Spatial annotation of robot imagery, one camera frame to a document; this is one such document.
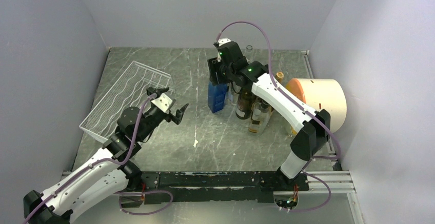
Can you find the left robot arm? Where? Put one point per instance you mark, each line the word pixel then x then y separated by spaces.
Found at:
pixel 109 170

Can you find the clear glass flask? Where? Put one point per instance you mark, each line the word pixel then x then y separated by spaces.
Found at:
pixel 248 49

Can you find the silver capped dark bottle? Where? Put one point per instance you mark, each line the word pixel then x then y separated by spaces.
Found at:
pixel 245 101

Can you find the gold foil wine bottle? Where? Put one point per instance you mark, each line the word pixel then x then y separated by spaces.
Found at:
pixel 279 76

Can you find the small dark capped bottle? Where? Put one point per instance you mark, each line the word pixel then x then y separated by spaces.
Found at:
pixel 260 117

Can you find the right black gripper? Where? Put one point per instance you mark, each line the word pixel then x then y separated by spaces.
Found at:
pixel 214 66

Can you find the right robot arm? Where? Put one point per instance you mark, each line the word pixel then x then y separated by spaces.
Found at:
pixel 312 127

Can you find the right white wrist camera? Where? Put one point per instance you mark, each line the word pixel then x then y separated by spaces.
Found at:
pixel 221 42

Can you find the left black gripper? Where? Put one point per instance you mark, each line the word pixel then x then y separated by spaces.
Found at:
pixel 175 118

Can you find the blue clear bottle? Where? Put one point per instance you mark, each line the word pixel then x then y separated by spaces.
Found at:
pixel 216 97

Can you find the white cylinder orange face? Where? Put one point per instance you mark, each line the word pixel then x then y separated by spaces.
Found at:
pixel 321 94

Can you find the clear bottle white label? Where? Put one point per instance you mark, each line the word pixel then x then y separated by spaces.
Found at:
pixel 232 96

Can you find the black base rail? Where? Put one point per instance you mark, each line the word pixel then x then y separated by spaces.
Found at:
pixel 260 186

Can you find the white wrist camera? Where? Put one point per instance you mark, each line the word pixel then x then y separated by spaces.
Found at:
pixel 221 42
pixel 164 102

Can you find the white wire wine rack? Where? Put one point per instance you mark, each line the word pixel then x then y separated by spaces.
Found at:
pixel 129 90

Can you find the aluminium frame rail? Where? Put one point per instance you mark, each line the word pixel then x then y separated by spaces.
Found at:
pixel 328 183

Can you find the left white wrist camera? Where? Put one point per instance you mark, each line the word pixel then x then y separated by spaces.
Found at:
pixel 164 102

